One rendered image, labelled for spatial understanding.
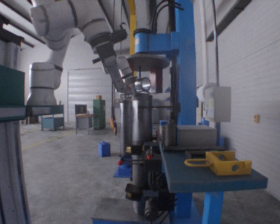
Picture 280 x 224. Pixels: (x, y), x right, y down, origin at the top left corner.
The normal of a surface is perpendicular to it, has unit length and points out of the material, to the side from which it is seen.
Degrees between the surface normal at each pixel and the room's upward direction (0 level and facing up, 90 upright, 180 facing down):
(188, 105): 90
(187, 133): 90
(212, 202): 90
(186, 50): 90
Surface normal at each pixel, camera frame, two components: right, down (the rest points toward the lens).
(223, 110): -0.07, 0.04
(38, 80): 0.29, 0.03
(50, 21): 0.58, 0.60
